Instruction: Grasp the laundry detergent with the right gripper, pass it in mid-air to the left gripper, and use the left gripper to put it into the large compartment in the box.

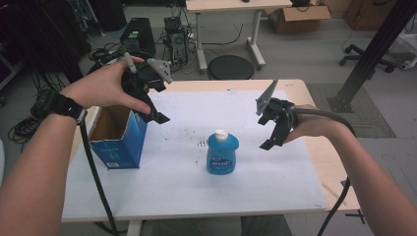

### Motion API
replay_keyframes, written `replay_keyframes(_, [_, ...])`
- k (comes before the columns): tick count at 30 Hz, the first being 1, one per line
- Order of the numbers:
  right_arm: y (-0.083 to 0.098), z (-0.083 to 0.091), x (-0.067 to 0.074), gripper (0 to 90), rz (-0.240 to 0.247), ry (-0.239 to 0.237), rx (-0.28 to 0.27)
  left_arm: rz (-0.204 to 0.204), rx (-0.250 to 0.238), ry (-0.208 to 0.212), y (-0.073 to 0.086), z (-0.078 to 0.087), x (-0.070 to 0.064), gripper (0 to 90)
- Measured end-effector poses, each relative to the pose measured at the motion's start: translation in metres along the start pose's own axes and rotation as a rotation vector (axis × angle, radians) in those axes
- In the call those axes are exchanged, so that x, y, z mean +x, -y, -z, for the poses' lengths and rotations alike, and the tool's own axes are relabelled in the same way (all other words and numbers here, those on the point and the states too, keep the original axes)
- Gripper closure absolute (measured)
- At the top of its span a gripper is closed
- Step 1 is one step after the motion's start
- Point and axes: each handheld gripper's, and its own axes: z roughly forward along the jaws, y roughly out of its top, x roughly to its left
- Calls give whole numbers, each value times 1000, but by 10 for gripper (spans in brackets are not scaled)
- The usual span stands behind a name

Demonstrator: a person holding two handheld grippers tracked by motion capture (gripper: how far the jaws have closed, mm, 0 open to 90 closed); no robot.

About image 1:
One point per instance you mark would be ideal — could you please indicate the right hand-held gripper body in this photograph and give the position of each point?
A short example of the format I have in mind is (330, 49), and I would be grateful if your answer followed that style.
(279, 111)

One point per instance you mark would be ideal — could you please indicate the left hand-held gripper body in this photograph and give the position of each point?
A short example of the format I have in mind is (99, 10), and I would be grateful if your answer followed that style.
(141, 76)

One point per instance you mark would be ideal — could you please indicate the person's right hand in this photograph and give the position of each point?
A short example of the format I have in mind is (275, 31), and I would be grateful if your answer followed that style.
(308, 124)

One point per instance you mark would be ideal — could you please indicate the person's left hand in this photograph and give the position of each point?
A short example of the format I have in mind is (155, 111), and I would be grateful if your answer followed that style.
(105, 85)

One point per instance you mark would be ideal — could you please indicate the black computer tower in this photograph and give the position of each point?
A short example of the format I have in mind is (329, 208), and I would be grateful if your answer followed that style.
(139, 36)

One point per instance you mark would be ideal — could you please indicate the blue cardboard box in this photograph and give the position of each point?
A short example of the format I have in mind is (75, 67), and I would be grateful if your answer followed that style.
(119, 141)

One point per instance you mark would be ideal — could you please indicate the open-sided computer tower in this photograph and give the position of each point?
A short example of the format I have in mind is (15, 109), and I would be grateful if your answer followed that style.
(177, 42)

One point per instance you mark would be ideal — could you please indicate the blue dish soap bottle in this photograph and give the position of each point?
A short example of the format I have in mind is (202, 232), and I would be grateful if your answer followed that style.
(222, 154)

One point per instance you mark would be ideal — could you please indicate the black round stool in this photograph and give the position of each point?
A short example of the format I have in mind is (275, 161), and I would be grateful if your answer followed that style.
(230, 67)

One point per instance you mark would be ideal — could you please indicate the black wristwatch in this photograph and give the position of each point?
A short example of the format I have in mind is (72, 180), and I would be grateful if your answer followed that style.
(62, 106)

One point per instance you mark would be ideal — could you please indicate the grey floor mat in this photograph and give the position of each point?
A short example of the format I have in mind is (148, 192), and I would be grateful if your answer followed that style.
(370, 121)

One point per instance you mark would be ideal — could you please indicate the open cardboard box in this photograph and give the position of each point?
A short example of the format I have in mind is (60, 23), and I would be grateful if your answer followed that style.
(296, 18)

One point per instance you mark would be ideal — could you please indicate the black office chair base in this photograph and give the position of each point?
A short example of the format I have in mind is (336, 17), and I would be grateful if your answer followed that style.
(367, 59)

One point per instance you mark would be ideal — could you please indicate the black metal stand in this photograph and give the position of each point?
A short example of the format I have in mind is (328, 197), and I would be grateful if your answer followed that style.
(370, 59)

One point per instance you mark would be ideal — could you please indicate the black curtain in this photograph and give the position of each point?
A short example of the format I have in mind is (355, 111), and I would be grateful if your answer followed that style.
(39, 36)

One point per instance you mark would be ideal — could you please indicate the white-legged wooden table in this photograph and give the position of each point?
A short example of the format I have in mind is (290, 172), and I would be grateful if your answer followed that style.
(236, 5)

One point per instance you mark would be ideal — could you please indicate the closed cardboard box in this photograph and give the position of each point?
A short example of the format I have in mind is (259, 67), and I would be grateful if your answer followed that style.
(370, 14)

